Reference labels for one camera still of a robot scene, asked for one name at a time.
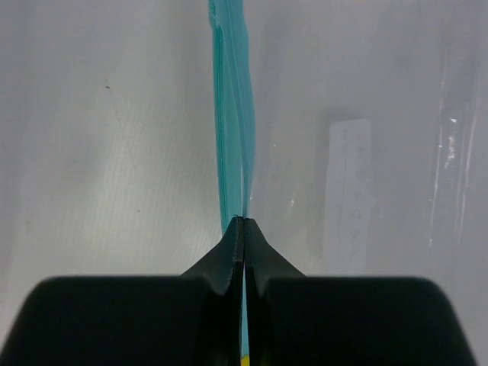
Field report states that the clear teal-zipper zip bag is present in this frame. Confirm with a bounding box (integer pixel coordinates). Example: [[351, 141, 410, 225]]
[[209, 1, 487, 365]]

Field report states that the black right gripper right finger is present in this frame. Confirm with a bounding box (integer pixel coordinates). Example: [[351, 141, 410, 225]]
[[243, 219, 476, 365]]

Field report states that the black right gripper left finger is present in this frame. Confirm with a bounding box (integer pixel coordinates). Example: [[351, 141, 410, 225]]
[[1, 217, 244, 365]]

